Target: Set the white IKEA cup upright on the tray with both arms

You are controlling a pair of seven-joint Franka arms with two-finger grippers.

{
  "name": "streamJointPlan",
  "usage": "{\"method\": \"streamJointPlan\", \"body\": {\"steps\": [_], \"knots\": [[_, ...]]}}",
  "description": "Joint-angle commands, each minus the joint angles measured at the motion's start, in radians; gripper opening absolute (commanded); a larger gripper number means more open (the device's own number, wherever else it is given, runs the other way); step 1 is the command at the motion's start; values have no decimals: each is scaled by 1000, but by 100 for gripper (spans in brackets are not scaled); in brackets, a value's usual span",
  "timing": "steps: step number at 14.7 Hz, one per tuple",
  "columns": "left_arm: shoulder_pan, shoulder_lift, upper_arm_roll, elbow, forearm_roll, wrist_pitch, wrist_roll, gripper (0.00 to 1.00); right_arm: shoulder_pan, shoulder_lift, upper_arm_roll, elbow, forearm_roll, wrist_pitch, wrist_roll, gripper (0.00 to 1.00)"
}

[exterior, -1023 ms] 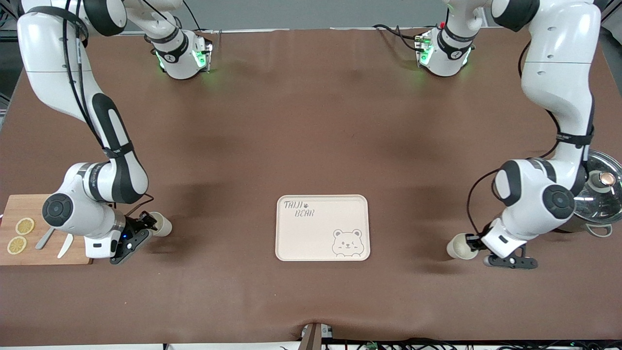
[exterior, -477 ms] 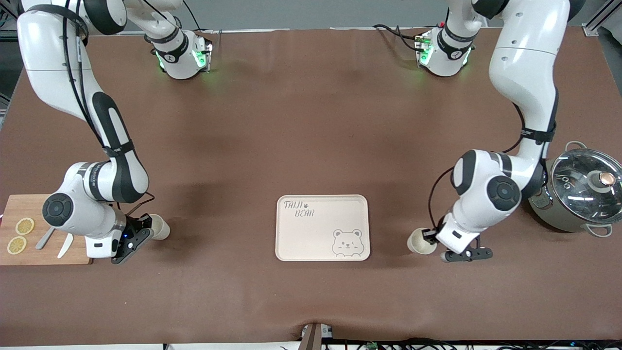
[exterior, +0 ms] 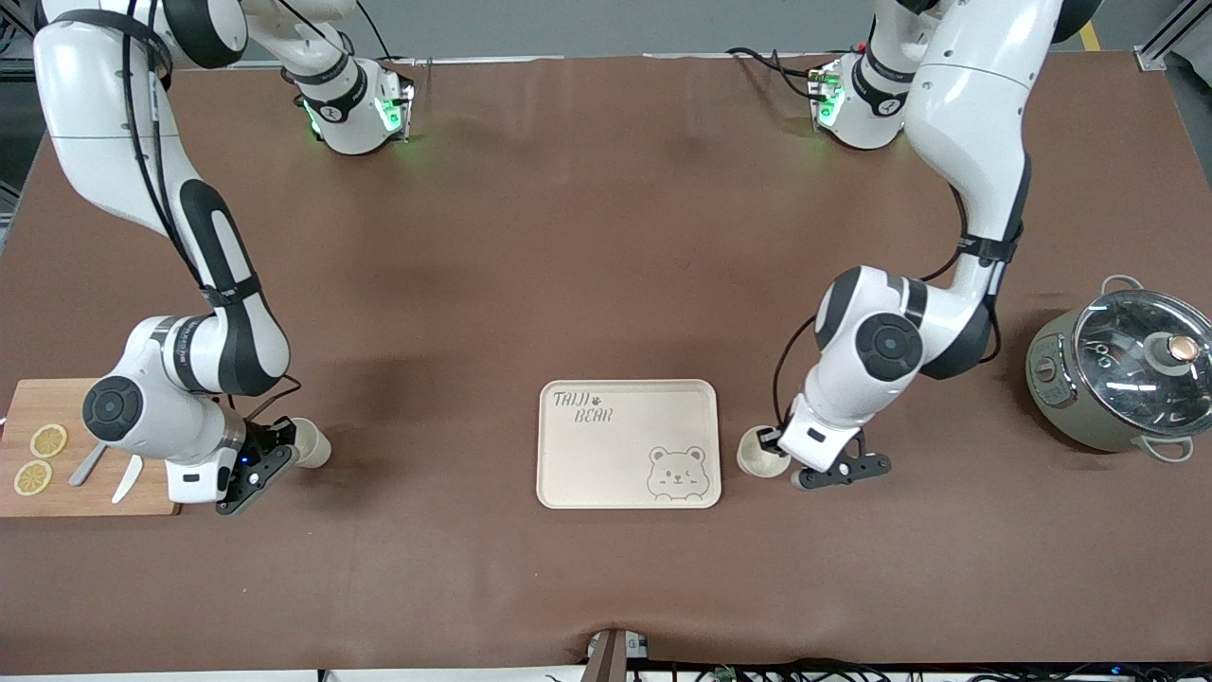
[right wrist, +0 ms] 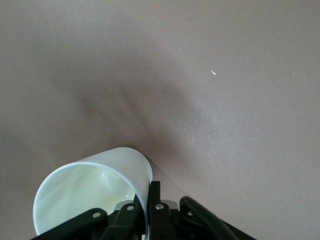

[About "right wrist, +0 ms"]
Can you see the brown table cover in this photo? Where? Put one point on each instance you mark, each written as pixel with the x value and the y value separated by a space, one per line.
pixel 200 100

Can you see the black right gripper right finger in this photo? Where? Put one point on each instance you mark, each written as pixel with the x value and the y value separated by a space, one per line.
pixel 157 220

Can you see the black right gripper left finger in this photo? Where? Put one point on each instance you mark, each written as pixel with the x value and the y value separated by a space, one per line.
pixel 125 220

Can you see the white plastic cup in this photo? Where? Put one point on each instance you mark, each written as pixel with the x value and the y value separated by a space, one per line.
pixel 82 185

